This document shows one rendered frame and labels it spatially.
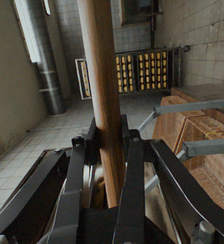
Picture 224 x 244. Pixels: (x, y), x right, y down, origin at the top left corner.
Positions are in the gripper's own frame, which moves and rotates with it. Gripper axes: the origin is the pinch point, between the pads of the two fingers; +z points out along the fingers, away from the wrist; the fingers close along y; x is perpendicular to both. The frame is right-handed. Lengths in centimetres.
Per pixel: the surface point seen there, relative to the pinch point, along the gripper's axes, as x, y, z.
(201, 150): -26, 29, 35
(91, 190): -68, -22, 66
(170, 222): -81, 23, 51
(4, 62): 21, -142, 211
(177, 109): -25, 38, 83
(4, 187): -83, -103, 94
